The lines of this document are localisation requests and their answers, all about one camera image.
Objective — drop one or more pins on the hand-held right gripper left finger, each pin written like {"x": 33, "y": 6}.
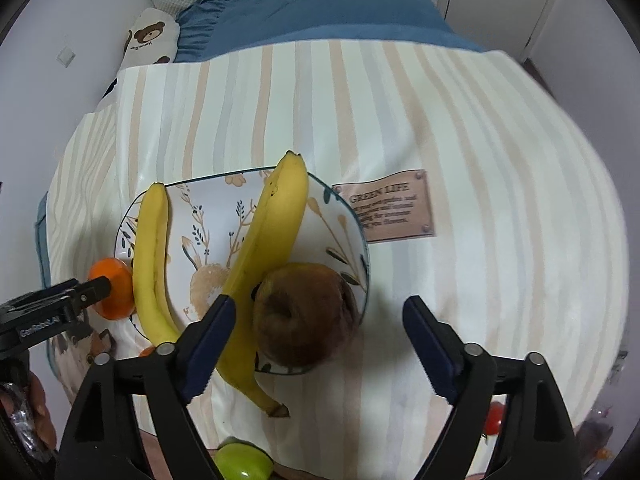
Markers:
{"x": 212, "y": 345}

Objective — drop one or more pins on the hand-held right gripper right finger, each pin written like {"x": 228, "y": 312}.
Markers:
{"x": 432, "y": 355}

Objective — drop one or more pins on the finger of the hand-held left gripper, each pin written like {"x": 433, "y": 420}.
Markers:
{"x": 95, "y": 291}

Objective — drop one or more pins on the orange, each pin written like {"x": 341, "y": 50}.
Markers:
{"x": 117, "y": 280}
{"x": 147, "y": 351}

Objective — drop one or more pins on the red cherry tomato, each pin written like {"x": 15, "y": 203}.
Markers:
{"x": 495, "y": 417}

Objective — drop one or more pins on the red apple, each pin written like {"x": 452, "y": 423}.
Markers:
{"x": 300, "y": 315}

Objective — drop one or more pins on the floral ceramic plate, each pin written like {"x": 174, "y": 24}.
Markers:
{"x": 210, "y": 230}

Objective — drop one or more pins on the green apple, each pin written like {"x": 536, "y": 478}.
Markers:
{"x": 240, "y": 460}

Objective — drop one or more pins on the large yellow banana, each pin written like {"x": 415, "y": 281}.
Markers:
{"x": 275, "y": 220}

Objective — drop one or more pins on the person's left hand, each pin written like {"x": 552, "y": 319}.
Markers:
{"x": 42, "y": 410}

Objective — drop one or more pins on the small yellow banana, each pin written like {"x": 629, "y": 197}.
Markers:
{"x": 150, "y": 260}

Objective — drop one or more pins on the striped cloth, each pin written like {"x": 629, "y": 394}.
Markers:
{"x": 400, "y": 135}

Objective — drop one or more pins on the bear print pillow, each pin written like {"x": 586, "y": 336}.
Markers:
{"x": 145, "y": 35}

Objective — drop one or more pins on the blue blanket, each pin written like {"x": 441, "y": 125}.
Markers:
{"x": 325, "y": 10}

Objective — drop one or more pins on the white wardrobe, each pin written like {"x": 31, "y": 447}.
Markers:
{"x": 500, "y": 0}

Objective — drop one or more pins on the white wall switch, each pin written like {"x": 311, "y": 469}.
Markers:
{"x": 66, "y": 56}

